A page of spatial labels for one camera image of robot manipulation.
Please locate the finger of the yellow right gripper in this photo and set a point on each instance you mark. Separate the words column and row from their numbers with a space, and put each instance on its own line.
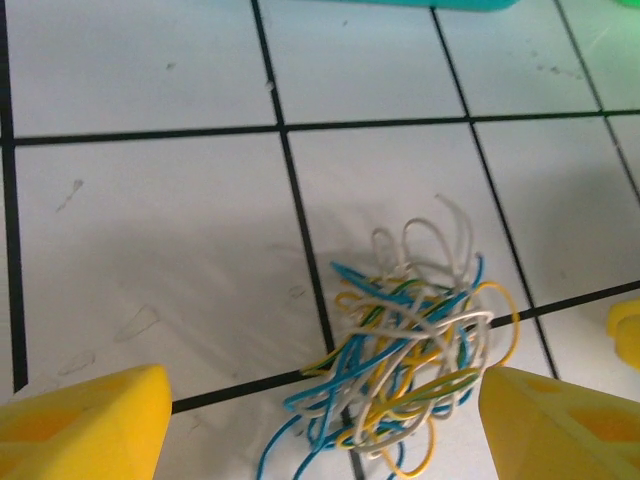
column 629, row 330

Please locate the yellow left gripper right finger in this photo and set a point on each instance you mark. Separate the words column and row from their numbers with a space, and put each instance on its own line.
column 560, row 430

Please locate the teal plastic basket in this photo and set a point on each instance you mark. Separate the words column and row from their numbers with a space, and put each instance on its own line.
column 375, row 3

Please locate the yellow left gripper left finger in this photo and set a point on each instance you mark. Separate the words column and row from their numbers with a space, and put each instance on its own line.
column 75, row 430

